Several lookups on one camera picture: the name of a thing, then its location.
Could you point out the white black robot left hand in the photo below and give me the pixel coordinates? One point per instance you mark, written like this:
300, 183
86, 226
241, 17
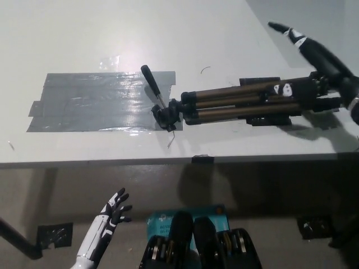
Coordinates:
108, 221

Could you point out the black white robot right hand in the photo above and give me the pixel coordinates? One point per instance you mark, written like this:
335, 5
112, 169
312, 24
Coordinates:
325, 61

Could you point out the bronze and black camera tripod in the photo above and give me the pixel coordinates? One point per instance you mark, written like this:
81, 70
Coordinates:
224, 96

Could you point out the black robot torso blocks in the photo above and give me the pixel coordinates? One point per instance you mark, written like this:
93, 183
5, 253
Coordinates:
202, 246

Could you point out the black floor tape patch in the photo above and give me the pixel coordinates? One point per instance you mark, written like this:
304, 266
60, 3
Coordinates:
314, 227
54, 235

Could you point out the black tape square patch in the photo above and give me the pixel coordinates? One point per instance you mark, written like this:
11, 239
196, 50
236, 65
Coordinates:
261, 122

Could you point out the black table leg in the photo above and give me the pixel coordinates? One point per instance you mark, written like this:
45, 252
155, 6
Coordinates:
19, 241

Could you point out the teal printed box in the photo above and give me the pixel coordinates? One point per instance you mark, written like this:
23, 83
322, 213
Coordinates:
217, 221

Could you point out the small black tape strip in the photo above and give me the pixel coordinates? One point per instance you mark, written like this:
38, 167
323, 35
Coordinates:
202, 159

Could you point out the clear tape patch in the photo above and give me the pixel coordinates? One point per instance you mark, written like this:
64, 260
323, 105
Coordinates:
109, 63

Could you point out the grey duct tape patch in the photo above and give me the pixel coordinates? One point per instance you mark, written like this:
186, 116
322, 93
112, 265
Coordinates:
98, 103

